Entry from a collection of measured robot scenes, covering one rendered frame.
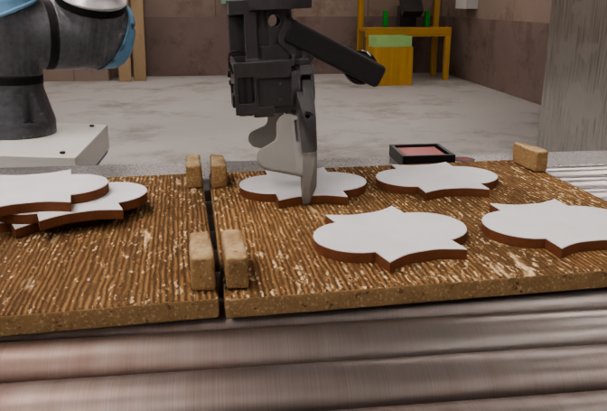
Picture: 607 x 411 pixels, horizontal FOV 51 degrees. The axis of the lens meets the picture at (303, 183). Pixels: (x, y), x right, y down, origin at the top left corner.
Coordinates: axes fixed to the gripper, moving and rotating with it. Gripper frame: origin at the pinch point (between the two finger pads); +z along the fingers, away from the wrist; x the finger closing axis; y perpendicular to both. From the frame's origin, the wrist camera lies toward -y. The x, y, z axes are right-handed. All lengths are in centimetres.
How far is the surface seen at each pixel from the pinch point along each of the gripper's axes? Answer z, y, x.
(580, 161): 4.4, -43.2, -14.6
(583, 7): -8, -229, -306
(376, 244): -0.1, -2.6, 19.6
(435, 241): 0.1, -7.7, 19.8
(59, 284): 0.1, 22.1, 21.0
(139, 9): -9, 81, -926
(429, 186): 0.2, -13.1, 4.2
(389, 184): 0.3, -9.2, 2.2
